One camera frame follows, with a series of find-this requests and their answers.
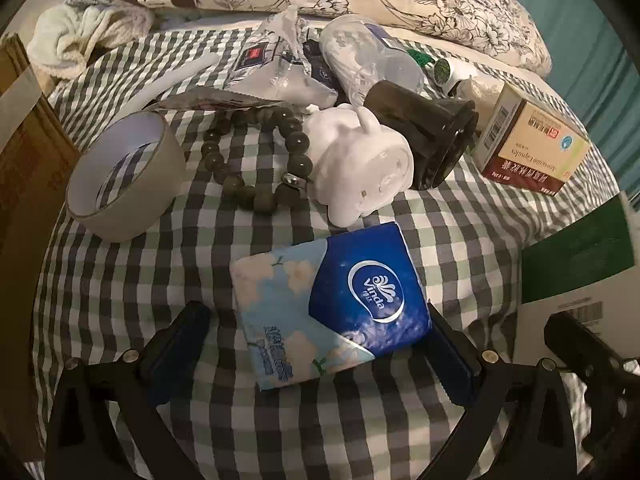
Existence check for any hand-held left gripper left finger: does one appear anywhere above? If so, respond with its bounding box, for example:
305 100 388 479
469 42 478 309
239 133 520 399
45 301 213 480

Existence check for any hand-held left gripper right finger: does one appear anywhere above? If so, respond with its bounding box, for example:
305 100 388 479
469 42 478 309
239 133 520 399
425 300 578 480

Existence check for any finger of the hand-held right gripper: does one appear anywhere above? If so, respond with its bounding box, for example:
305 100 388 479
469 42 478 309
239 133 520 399
544 311 640 383
582 372 640 461

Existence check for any green and white box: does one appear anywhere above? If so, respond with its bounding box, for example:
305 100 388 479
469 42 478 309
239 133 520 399
512 191 640 376

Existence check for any blue tissue pack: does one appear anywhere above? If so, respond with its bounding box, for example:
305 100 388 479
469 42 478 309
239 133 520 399
229 221 433 393

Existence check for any grey tape roll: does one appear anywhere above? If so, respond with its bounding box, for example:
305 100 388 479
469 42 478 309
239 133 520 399
66 110 187 243

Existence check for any red and white medicine box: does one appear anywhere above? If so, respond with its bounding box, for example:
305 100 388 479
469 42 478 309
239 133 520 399
472 82 592 196

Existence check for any white pig figurine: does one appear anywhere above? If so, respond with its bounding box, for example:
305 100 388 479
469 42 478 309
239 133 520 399
302 104 415 227

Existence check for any dark bead bracelet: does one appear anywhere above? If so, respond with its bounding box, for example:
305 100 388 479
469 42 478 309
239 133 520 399
202 102 316 213

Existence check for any cardboard box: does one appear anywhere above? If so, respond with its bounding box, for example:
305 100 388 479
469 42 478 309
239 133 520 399
0 32 81 461

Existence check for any dark brown jar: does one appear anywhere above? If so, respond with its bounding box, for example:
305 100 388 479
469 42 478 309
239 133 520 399
362 80 480 191

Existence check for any dark foil sachet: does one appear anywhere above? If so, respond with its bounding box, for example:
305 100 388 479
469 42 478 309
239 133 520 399
145 87 261 111

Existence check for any white flexible tube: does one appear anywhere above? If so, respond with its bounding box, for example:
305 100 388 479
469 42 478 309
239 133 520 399
127 55 226 111

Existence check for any white tissue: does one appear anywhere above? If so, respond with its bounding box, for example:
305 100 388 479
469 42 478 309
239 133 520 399
457 77 506 111

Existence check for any white bottle with green cap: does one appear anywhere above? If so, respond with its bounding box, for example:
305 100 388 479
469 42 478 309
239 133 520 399
432 57 481 96

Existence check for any grey floral tissue pack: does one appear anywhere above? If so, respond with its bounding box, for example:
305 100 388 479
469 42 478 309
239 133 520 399
220 7 338 111

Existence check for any clear plastic bottle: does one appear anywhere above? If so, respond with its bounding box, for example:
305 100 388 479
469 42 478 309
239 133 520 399
319 14 426 106

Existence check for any grey checkered cloth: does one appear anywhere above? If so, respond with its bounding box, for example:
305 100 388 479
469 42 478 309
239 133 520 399
25 25 621 480

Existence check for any teal curtain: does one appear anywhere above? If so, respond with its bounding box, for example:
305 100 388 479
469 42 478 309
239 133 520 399
475 0 640 196

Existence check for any light green towel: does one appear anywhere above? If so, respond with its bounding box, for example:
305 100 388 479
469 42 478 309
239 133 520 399
27 4 156 81

